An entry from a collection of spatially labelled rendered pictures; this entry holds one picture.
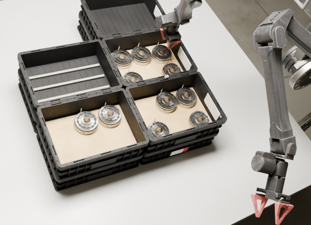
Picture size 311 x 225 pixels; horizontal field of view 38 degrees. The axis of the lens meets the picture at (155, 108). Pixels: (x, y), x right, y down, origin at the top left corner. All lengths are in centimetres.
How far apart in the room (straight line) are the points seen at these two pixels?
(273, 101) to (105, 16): 121
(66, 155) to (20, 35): 82
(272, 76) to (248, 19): 262
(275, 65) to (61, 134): 95
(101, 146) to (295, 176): 99
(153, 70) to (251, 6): 214
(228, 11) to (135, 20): 174
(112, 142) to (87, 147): 11
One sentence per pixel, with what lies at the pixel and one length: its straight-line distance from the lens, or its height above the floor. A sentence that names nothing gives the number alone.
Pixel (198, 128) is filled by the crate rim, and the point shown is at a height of 93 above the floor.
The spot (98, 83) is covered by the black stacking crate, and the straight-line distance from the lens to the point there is 217.
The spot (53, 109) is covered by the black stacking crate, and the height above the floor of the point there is 90.
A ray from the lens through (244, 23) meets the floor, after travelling 407.
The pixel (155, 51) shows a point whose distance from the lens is 233.
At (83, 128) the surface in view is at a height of 86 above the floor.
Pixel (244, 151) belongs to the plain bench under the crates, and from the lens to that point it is 234.
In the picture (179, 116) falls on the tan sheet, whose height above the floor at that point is 83.
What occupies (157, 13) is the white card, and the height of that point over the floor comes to 89.
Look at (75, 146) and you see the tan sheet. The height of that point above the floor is 83.
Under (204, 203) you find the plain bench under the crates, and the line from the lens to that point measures 212.
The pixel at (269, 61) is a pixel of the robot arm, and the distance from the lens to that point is 153.
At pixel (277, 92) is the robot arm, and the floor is 147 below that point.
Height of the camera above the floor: 253
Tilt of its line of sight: 53 degrees down
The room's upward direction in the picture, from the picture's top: 22 degrees clockwise
